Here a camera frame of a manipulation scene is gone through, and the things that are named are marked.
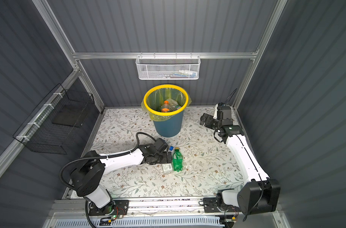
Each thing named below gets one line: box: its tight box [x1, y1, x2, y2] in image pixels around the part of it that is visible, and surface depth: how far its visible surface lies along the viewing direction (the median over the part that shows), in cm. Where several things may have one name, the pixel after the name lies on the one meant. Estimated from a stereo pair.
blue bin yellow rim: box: [143, 84, 189, 138], surface depth 96 cm
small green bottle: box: [173, 147, 183, 172], surface depth 90 cm
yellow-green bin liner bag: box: [140, 87, 193, 122], surface depth 96 cm
